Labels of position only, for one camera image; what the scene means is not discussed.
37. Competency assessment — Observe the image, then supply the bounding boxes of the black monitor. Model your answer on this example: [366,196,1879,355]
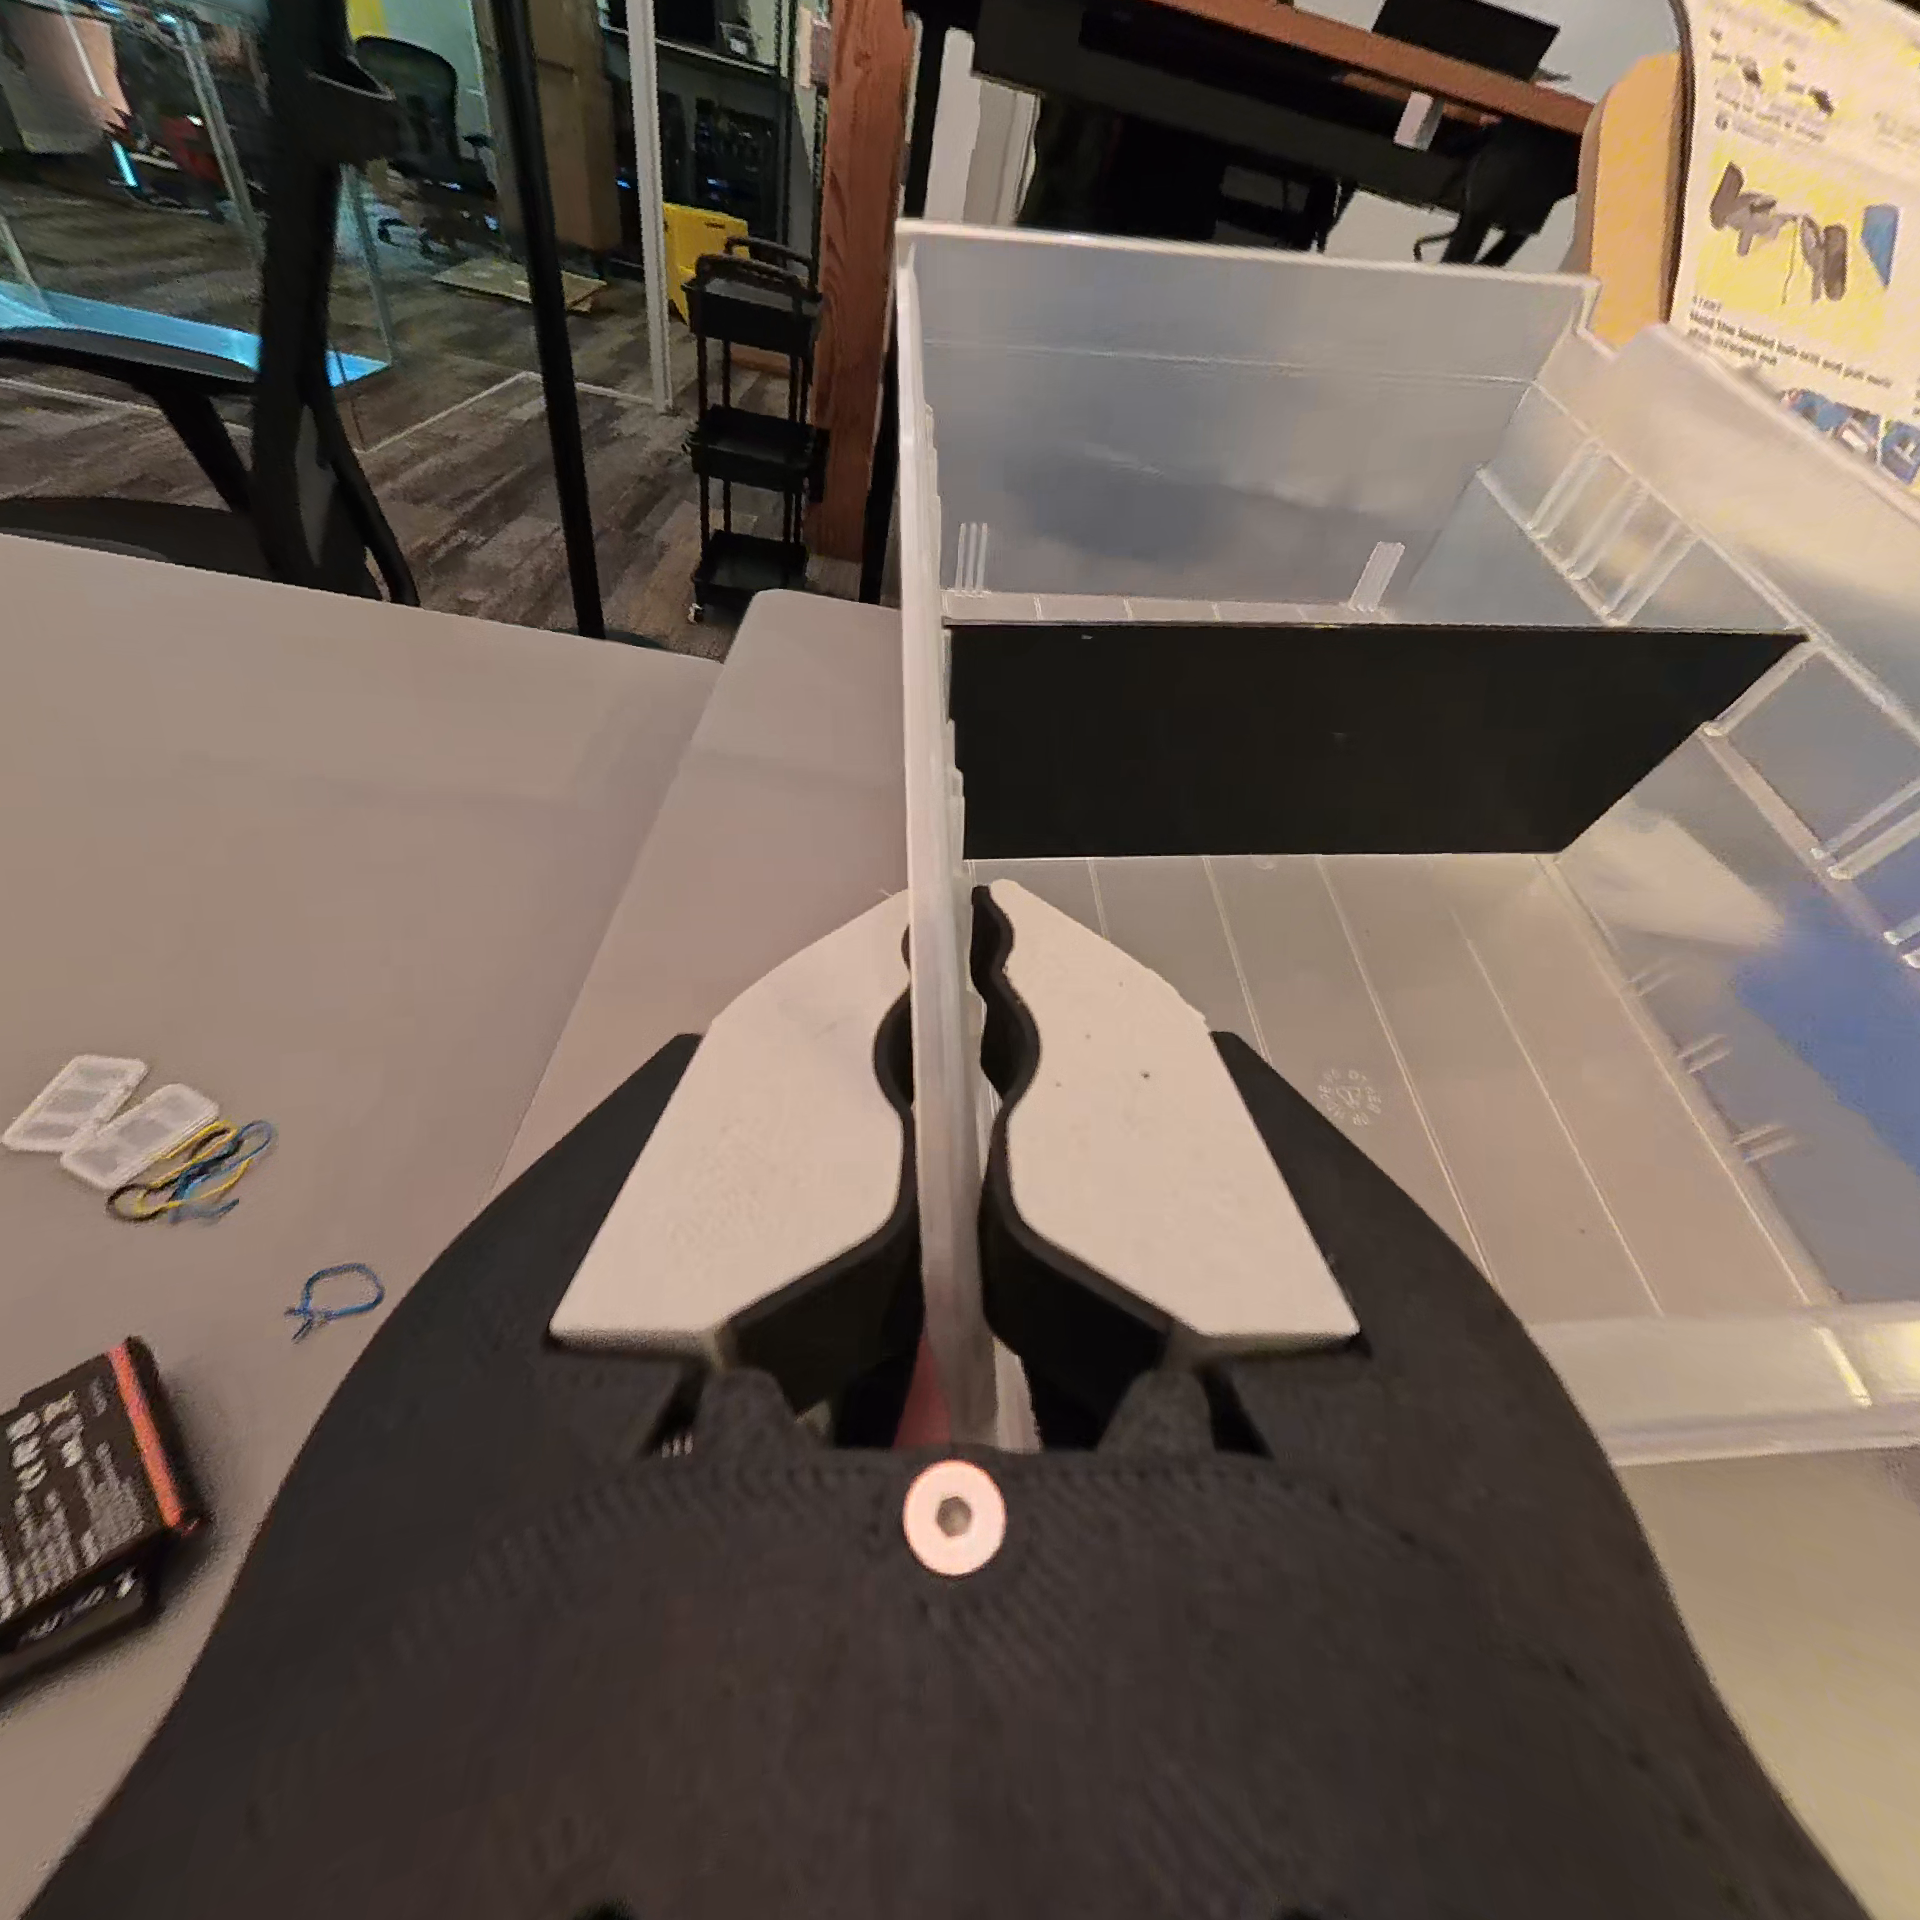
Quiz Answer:
[1290,0,1567,73]

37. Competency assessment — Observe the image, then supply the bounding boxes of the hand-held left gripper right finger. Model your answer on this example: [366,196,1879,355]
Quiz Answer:
[970,877,1366,1454]

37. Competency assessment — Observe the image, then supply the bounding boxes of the black rolling cart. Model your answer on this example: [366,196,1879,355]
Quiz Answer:
[687,237,828,626]

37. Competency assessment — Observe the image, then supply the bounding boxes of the blue rubber band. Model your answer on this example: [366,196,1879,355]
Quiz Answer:
[287,1265,388,1345]

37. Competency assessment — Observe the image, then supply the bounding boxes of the yellow and blue rubber bands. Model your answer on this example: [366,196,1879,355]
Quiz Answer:
[106,1117,281,1228]

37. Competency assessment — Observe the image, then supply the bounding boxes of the wooden post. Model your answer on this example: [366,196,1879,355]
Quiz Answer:
[808,0,921,606]

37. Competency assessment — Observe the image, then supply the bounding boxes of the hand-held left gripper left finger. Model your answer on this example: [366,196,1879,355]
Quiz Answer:
[546,897,921,1454]

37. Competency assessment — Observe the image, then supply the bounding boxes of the black printed box orange edge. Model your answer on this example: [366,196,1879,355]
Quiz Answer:
[0,1334,209,1700]

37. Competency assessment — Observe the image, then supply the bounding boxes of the instruction sheet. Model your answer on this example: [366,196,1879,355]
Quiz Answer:
[1664,0,1920,496]

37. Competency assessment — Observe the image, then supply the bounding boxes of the yellow floor sign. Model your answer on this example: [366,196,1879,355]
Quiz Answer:
[662,201,755,328]

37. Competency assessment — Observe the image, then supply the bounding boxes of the clear plastic bin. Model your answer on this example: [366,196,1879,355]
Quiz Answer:
[892,221,1920,1469]

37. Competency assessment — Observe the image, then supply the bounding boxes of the black bin divider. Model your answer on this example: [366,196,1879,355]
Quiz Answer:
[944,619,1808,859]

